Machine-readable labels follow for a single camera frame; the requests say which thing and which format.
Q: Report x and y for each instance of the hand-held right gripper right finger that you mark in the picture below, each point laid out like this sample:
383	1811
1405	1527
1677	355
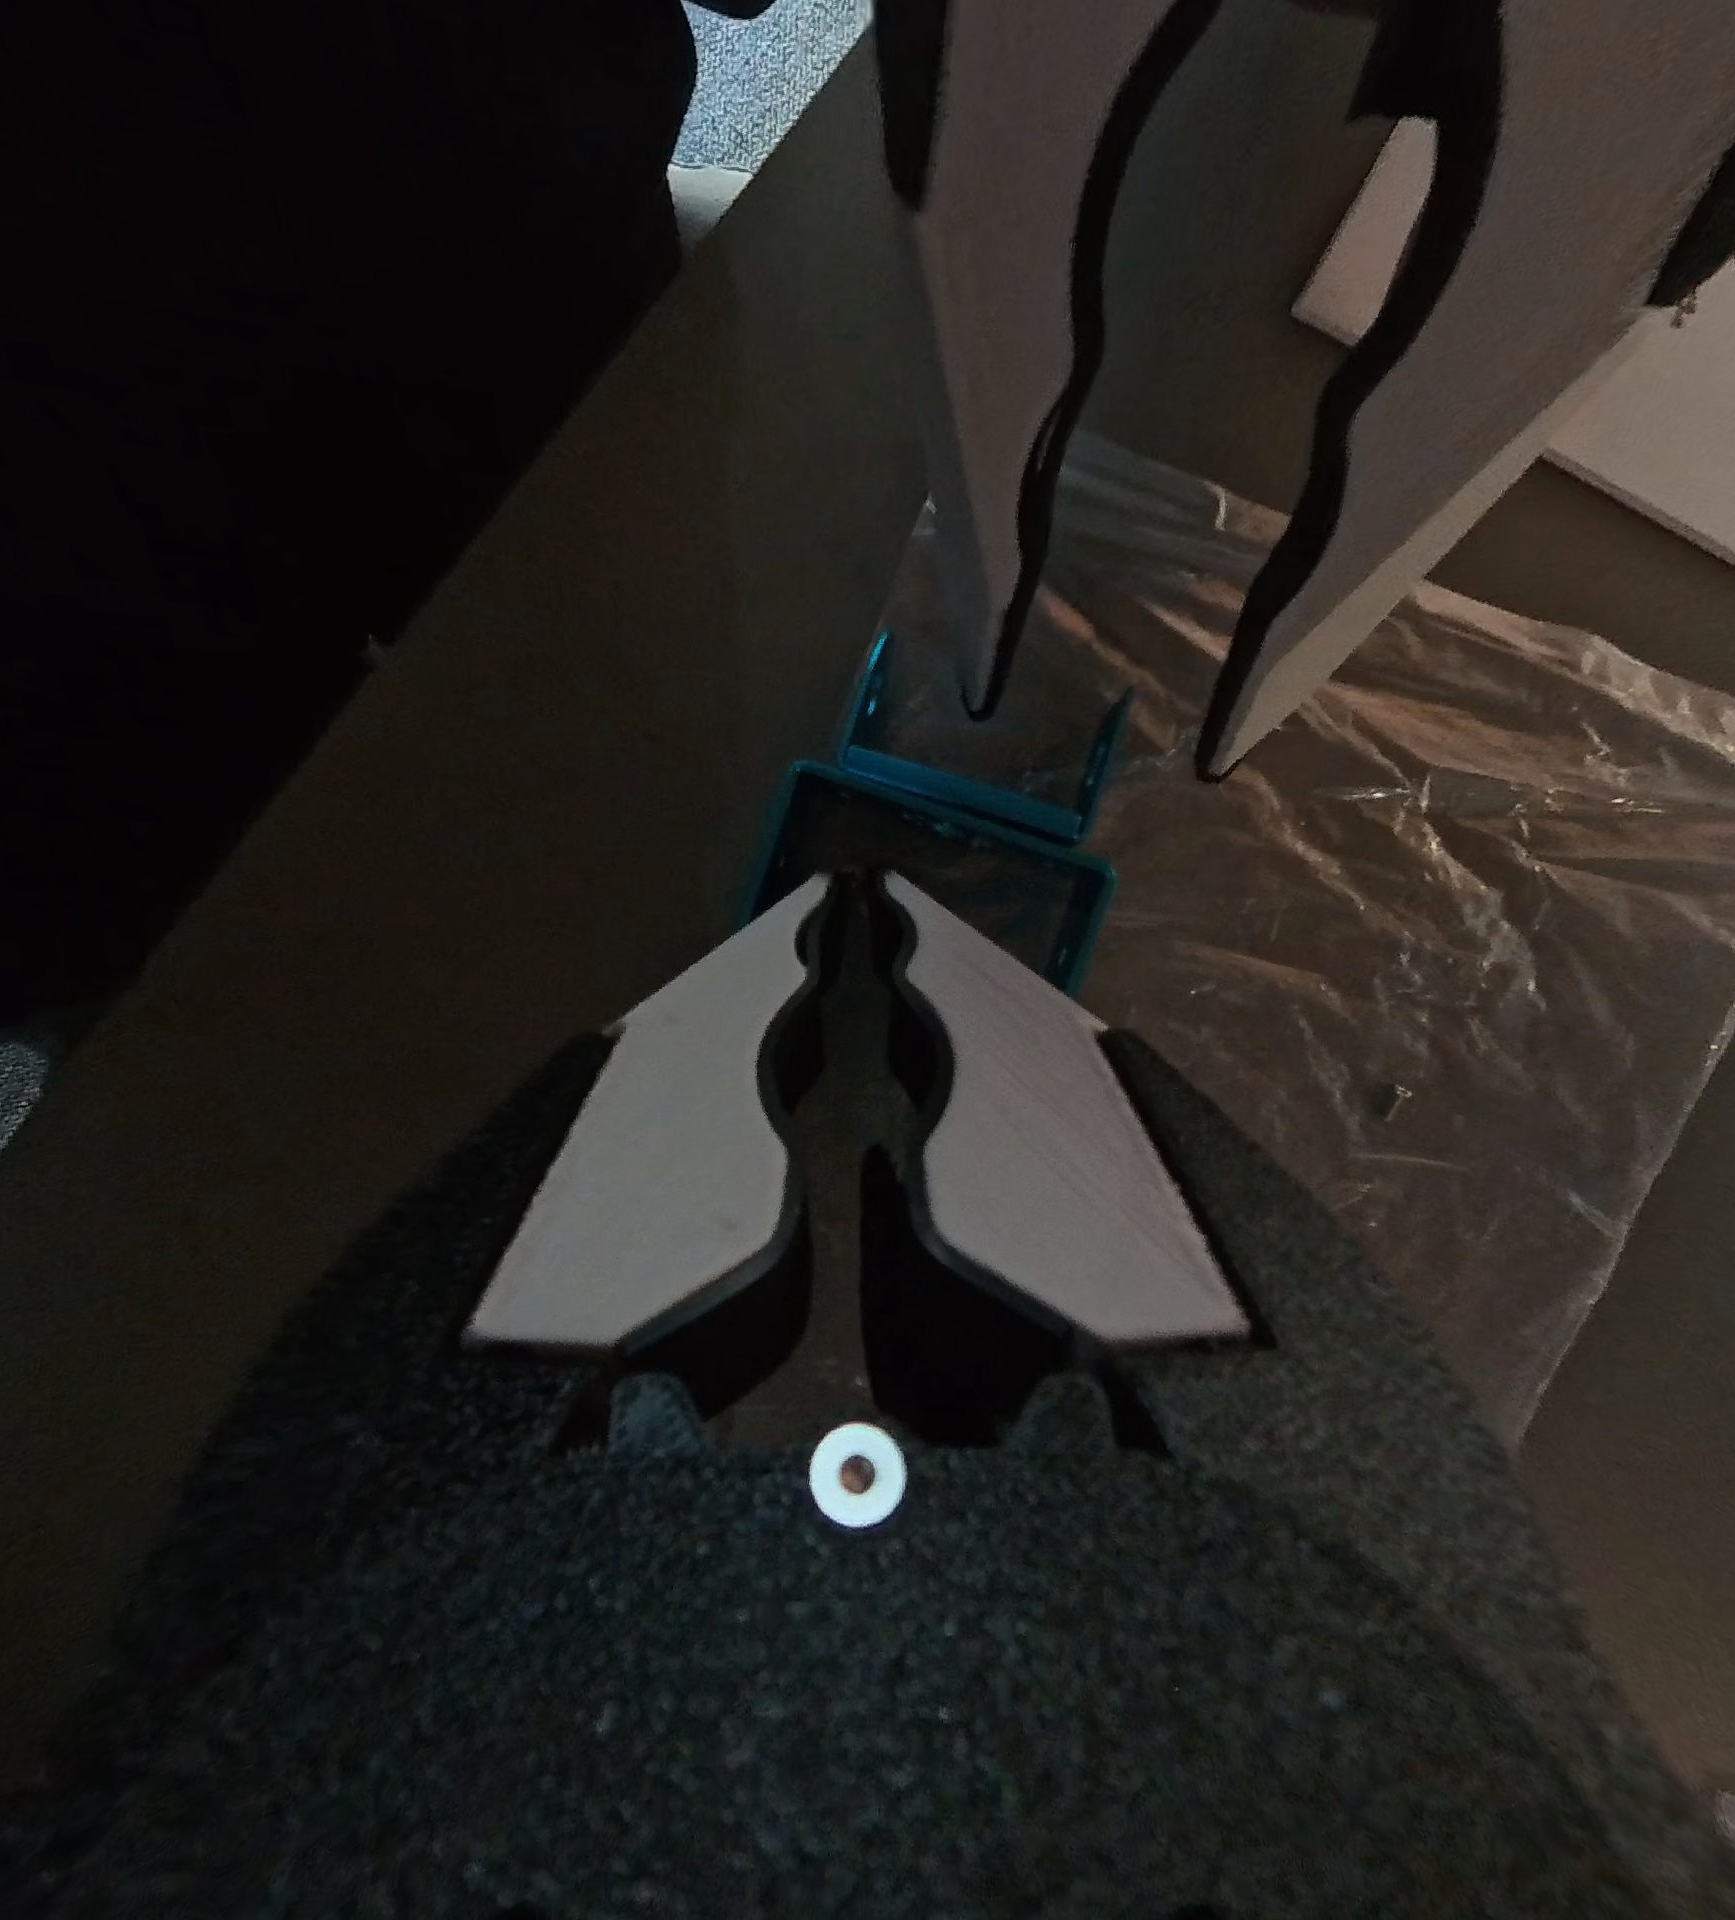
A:
1077	1170

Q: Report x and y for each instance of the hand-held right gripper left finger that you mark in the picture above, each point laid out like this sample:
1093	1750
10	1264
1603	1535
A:
641	1170

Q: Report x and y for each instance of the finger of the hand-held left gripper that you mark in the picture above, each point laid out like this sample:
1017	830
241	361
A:
1001	271
1587	225

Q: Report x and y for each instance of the long-legged blue U bracket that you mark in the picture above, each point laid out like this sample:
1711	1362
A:
1083	915

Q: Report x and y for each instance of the short-legged blue U bracket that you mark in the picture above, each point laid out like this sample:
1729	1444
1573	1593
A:
957	802

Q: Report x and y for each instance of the white instruction manual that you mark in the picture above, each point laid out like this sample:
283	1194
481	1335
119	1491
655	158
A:
1707	450

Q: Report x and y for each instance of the clear plastic bag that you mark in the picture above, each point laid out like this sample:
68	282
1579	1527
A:
1407	930

